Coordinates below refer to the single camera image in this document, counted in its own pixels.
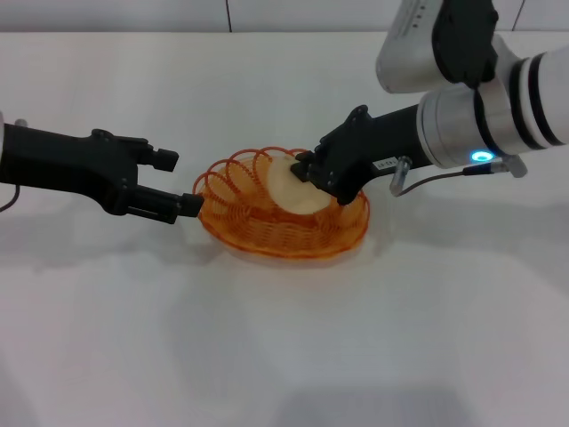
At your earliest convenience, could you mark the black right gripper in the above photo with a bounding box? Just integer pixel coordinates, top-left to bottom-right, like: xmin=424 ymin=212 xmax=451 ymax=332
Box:
xmin=289 ymin=105 xmax=430 ymax=207

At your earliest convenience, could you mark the grey left arm cable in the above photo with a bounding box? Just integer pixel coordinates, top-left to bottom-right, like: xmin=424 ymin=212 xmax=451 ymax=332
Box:
xmin=0 ymin=184 xmax=21 ymax=213

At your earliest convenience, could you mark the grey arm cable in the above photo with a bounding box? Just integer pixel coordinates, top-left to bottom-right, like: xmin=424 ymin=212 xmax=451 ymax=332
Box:
xmin=0 ymin=184 xmax=21 ymax=213
xmin=397 ymin=166 xmax=497 ymax=197

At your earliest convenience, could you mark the orange woven plastic basket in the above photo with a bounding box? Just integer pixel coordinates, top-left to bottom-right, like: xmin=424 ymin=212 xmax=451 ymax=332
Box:
xmin=193 ymin=146 xmax=372 ymax=262

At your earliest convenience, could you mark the silver right cable plug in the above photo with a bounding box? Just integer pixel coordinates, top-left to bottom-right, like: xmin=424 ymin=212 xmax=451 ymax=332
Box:
xmin=491 ymin=154 xmax=529 ymax=178

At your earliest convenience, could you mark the grey right arm cable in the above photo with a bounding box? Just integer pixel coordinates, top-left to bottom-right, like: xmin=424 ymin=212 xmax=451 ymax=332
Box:
xmin=397 ymin=166 xmax=497 ymax=197

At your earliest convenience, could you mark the round pale bread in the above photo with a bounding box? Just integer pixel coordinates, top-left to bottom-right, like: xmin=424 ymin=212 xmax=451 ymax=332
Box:
xmin=268 ymin=153 xmax=334 ymax=214

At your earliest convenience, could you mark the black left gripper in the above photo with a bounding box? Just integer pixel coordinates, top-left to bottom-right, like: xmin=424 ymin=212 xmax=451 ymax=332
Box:
xmin=0 ymin=123 xmax=205 ymax=225

